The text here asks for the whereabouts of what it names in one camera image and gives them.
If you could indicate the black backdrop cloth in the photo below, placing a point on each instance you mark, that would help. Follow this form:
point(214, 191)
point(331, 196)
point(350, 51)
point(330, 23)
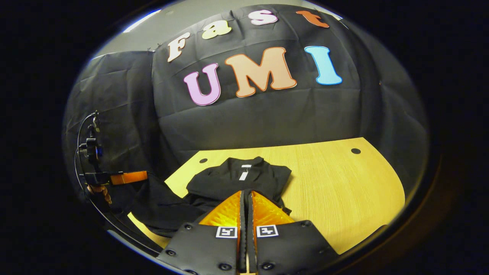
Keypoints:
point(267, 114)

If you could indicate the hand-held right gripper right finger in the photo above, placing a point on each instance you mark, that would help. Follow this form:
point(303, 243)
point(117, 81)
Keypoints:
point(282, 244)

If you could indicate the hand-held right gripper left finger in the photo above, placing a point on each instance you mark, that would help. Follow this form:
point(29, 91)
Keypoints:
point(214, 244)

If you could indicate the black button-up shirt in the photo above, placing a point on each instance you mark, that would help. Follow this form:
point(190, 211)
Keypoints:
point(237, 179)

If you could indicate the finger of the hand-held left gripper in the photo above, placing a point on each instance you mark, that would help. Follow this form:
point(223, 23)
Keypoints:
point(130, 178)

